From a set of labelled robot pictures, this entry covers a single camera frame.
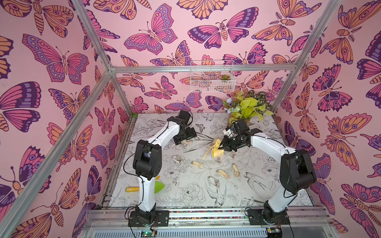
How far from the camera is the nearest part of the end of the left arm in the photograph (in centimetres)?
71

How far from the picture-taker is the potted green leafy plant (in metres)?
0.92

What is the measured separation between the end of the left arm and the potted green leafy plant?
279 mm
